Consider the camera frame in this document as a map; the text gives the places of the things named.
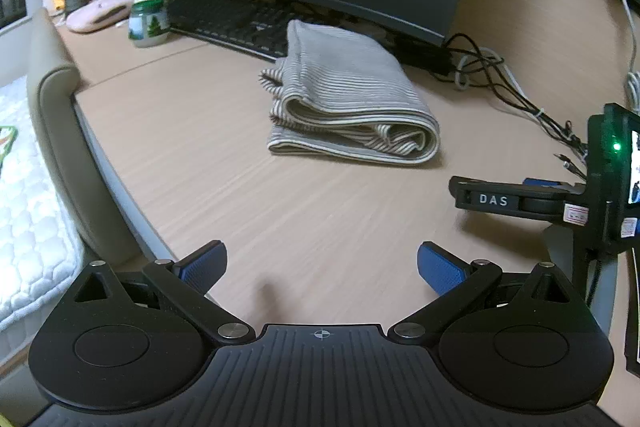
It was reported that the white quilted mattress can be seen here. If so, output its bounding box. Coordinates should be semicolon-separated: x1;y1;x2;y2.
0;74;87;324

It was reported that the grey cable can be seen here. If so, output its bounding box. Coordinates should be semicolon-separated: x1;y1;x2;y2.
454;54;532;108

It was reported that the white cable bundle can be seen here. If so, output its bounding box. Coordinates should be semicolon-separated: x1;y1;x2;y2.
620;0;640;114

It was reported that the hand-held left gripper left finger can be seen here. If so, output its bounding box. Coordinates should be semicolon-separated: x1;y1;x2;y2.
74;240;257;343

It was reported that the striped grey white shirt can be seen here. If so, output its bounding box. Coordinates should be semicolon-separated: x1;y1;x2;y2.
258;19;442;166

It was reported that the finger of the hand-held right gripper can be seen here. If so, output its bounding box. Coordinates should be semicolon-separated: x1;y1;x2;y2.
522;176;569;188

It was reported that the pink oval case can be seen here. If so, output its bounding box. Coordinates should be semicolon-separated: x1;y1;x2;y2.
65;0;137;32

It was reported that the green white plastic bottle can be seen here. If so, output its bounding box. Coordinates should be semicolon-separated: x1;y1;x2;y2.
127;0;169;49

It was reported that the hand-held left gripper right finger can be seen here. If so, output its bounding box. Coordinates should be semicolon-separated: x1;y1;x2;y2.
387;241;572;343

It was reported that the black cable tangle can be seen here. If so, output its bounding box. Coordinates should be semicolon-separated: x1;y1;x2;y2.
395;32;592;174

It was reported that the green plastic item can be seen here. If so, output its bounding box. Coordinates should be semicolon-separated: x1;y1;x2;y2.
0;124;21;174

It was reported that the black keyboard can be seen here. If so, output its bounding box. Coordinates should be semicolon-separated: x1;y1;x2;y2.
166;0;297;60

